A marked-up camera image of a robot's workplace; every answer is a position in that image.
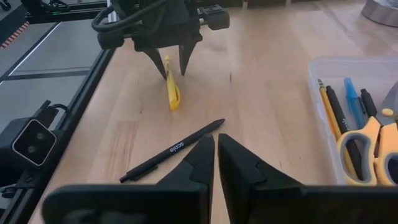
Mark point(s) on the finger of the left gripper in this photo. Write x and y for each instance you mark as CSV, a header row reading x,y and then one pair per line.
x,y
158,59
187,54

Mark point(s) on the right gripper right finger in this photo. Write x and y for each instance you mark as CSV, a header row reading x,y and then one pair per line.
x,y
248,193

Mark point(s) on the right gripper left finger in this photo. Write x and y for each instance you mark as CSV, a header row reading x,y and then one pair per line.
x,y
186,193

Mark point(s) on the yellow highlighter marker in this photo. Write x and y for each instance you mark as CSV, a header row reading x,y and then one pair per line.
x,y
172,90

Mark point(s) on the black pen with white print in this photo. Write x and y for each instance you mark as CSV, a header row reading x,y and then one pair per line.
x,y
339,112
174,148

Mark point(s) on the orange pencil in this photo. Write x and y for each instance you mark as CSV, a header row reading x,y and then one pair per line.
x,y
329,107

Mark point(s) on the blue pen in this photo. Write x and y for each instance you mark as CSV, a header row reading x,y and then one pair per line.
x,y
353,99

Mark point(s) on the clear supply box pink lid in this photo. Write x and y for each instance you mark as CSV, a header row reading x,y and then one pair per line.
x,y
342,65

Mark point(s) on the white shade silver table lamp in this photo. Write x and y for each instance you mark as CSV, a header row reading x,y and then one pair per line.
x,y
382,12

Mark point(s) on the black table-level camera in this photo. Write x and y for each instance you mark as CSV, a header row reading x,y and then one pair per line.
x,y
34,143

